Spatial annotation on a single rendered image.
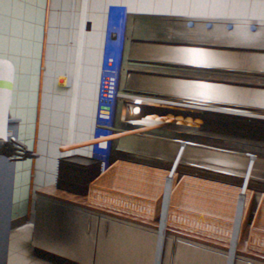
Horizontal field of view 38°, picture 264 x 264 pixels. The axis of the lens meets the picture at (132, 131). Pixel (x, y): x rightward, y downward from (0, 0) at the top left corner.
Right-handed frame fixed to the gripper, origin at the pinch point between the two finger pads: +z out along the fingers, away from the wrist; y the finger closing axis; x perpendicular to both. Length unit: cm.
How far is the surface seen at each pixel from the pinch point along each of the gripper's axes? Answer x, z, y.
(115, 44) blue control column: -153, -44, -62
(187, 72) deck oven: -156, 21, -45
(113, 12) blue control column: -155, -50, -89
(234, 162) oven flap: -154, 69, 18
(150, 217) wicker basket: -103, 25, 59
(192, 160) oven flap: -152, 37, 23
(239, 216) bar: -93, 87, 37
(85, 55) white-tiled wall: -156, -76, -51
